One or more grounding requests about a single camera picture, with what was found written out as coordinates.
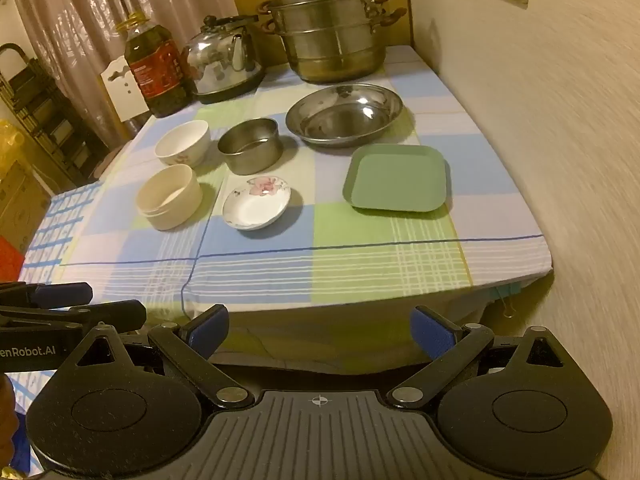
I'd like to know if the white ceramic bowl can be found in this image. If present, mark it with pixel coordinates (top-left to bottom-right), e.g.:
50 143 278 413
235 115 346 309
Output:
154 120 211 167

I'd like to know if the cardboard box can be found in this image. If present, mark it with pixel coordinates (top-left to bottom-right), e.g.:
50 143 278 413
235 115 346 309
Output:
0 160 52 256

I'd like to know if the beige curtain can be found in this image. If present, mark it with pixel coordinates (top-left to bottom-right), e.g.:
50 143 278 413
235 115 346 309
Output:
10 0 241 151

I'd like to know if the small floral dish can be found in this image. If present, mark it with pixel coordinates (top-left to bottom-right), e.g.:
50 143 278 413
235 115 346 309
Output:
222 175 292 231

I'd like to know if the blue patterned cloth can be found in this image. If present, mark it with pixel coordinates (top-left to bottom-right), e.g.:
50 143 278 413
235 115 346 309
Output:
5 182 104 461

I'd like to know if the cream straight-sided bowl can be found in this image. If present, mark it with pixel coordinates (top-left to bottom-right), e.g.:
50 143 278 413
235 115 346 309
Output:
135 164 203 231

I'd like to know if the cooking oil bottle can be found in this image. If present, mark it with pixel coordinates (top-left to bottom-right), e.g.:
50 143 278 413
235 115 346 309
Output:
115 12 195 119

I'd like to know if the red basket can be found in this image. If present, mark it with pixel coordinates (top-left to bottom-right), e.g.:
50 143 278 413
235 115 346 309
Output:
0 237 26 283

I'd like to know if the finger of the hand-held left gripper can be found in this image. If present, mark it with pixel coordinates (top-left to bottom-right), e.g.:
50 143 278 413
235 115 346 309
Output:
0 300 148 334
0 282 94 309

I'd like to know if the yellow plastic bag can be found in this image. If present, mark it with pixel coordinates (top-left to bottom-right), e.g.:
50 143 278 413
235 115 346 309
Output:
0 119 26 182

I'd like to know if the checkered tablecloth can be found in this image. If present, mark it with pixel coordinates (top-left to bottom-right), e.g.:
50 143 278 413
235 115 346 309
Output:
50 45 554 313

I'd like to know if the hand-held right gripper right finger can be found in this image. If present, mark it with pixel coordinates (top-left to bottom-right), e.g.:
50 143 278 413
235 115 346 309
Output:
388 306 577 409

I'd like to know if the stainless steel bowl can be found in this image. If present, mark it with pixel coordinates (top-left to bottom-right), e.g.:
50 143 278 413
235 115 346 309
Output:
217 117 284 176

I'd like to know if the stainless steel kettle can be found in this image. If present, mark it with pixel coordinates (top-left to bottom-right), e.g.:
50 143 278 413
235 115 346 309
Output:
183 15 267 105

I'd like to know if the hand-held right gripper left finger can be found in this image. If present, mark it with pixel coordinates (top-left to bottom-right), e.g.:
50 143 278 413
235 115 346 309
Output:
56 305 256 409

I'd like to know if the large shallow steel plate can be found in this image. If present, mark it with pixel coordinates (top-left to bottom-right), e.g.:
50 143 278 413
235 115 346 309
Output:
285 85 404 149

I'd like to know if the stainless steel steamer pot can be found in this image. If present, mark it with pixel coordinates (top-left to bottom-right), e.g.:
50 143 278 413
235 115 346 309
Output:
257 0 407 85

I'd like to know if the green square plate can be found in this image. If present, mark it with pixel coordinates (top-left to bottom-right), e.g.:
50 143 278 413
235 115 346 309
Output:
342 144 448 211

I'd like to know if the black folding step ladder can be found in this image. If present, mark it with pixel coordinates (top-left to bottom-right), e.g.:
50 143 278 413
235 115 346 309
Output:
0 42 109 187

